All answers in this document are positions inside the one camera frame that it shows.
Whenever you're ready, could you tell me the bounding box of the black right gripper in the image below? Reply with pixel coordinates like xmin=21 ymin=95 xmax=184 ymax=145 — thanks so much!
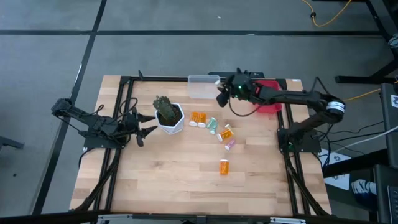
xmin=217 ymin=68 xmax=257 ymax=102

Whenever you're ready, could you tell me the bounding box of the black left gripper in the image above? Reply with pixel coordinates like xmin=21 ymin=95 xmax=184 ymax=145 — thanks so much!
xmin=118 ymin=108 xmax=159 ymax=147

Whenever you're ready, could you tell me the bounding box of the teal medicine bottle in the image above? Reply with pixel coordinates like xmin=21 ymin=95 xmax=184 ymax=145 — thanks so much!
xmin=206 ymin=116 xmax=219 ymax=135

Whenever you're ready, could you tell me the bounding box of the clear plastic bin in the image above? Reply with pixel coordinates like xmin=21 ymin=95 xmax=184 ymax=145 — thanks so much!
xmin=187 ymin=74 xmax=222 ymax=100

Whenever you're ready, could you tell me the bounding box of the red plastic bin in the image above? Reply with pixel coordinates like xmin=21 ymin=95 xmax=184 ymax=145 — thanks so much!
xmin=253 ymin=79 xmax=284 ymax=114

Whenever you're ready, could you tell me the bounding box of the green cactus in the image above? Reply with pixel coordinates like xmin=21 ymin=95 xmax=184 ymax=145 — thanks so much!
xmin=152 ymin=95 xmax=177 ymax=123

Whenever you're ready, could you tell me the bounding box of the white hexagonal plant pot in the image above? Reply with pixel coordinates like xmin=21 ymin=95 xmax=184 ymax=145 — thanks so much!
xmin=154 ymin=102 xmax=185 ymax=136

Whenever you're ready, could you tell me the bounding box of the white printed paper box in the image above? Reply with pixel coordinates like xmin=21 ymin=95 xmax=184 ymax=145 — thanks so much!
xmin=320 ymin=148 xmax=352 ymax=191

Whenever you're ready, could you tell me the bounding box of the dark grey chair leg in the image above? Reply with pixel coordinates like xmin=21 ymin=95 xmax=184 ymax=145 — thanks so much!
xmin=0 ymin=136 xmax=25 ymax=151

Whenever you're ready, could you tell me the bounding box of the blue white cloth item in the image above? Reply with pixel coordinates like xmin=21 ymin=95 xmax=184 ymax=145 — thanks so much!
xmin=351 ymin=179 xmax=377 ymax=203

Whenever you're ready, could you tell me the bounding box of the black cabinet white sticker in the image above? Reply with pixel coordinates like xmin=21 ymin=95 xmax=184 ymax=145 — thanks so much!
xmin=379 ymin=82 xmax=398 ymax=169

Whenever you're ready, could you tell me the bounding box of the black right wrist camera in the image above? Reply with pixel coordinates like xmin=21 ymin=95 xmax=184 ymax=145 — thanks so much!
xmin=216 ymin=91 xmax=230 ymax=108

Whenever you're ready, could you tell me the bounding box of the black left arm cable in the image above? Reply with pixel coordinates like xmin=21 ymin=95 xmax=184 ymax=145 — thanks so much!
xmin=119 ymin=97 xmax=139 ymax=121

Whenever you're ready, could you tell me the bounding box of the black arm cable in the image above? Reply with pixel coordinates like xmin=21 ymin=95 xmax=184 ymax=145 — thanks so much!
xmin=228 ymin=96 xmax=261 ymax=118
xmin=119 ymin=97 xmax=139 ymax=121

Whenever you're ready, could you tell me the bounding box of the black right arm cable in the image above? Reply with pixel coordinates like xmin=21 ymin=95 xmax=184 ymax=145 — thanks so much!
xmin=228 ymin=96 xmax=261 ymax=118

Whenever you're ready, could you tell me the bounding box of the black aluminium table frame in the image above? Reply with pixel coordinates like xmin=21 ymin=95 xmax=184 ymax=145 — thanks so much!
xmin=70 ymin=70 xmax=332 ymax=218

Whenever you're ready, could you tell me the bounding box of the yellow extension cable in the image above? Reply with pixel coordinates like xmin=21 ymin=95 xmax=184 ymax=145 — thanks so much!
xmin=300 ymin=0 xmax=353 ymax=28
xmin=343 ymin=88 xmax=382 ymax=102

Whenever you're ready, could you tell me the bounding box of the black camera stand rail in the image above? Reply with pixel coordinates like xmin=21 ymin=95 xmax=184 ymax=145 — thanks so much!
xmin=0 ymin=210 xmax=398 ymax=224

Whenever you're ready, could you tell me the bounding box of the black desk leg frame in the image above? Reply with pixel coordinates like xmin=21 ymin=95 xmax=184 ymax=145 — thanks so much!
xmin=335 ymin=0 xmax=398 ymax=85

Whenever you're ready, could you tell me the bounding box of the white cable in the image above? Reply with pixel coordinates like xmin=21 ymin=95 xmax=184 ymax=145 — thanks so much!
xmin=329 ymin=125 xmax=398 ymax=154

